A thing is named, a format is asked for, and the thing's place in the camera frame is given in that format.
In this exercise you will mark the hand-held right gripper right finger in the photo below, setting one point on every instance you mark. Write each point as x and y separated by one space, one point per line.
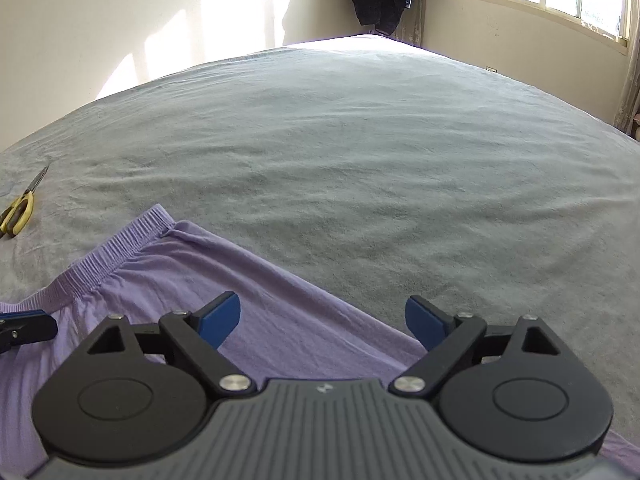
425 320

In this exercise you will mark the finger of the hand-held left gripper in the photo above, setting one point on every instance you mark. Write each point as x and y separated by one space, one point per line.
30 330

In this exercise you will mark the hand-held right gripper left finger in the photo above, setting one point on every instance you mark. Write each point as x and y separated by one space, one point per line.
222 317

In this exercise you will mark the purple pants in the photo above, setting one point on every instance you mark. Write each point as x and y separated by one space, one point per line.
300 310

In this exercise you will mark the grey bed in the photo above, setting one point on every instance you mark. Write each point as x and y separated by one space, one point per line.
350 160

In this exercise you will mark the grey patterned curtain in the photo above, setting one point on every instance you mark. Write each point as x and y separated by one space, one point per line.
415 20
627 95

